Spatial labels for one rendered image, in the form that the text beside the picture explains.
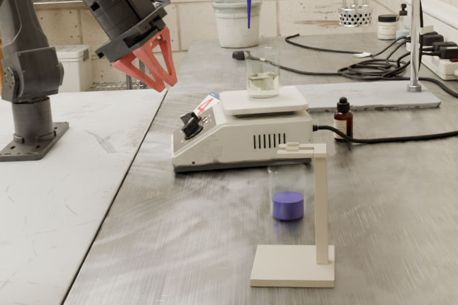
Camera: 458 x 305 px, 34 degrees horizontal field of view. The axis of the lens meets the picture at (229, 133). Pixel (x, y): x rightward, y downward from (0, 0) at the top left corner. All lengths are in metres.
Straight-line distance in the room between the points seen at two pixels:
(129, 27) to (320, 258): 0.44
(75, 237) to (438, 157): 0.53
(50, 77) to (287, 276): 0.63
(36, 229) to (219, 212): 0.22
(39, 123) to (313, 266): 0.64
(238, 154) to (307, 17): 2.45
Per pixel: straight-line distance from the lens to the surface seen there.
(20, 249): 0.87
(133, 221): 0.91
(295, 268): 0.75
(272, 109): 1.05
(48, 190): 1.05
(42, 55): 1.23
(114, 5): 1.03
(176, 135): 1.14
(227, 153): 1.06
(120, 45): 1.03
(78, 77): 3.27
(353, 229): 0.86
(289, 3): 3.47
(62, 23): 3.58
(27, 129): 1.26
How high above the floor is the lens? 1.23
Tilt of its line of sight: 15 degrees down
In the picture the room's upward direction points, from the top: 3 degrees counter-clockwise
